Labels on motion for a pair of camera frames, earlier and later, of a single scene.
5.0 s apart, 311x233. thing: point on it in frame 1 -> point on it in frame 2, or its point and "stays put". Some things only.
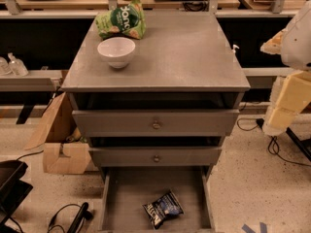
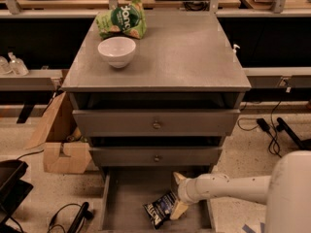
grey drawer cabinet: x=159 y=122 stays put
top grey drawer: x=155 y=122 stays put
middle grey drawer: x=155 y=156 stays put
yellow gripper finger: x=273 y=46 -> x=178 y=177
